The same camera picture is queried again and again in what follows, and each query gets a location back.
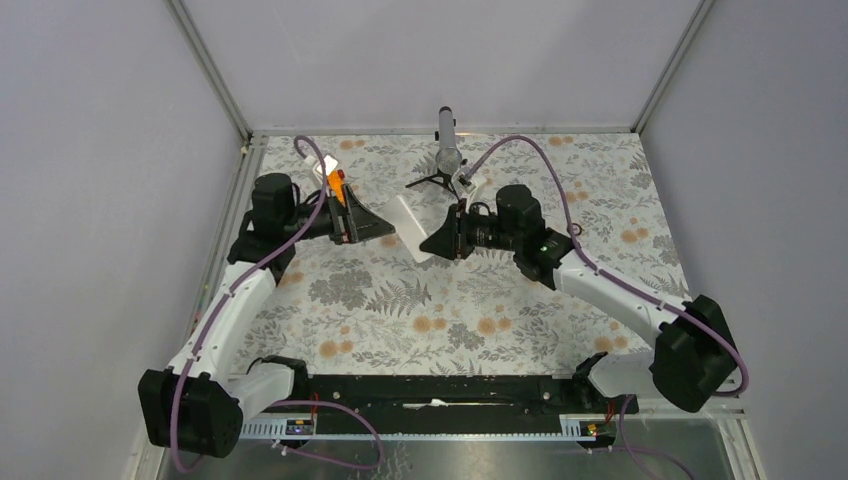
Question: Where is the white air conditioner remote control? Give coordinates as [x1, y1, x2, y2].
[386, 195, 431, 263]

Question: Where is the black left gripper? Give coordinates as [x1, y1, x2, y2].
[283, 183, 395, 245]

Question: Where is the aluminium frame rail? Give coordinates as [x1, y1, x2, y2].
[164, 0, 253, 145]

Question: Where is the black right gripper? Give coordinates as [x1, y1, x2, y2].
[420, 199, 521, 261]

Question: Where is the floral patterned table mat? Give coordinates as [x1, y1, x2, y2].
[234, 134, 689, 375]

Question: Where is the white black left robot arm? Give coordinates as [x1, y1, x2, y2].
[138, 173, 395, 458]

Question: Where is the orange toy car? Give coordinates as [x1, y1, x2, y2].
[327, 170, 346, 205]

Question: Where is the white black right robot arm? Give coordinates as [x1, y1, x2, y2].
[418, 185, 741, 413]

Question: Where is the slotted grey cable duct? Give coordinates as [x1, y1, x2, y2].
[238, 415, 617, 444]

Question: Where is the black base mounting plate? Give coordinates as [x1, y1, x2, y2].
[247, 374, 641, 437]

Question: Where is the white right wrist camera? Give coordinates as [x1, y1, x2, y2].
[456, 174, 483, 203]

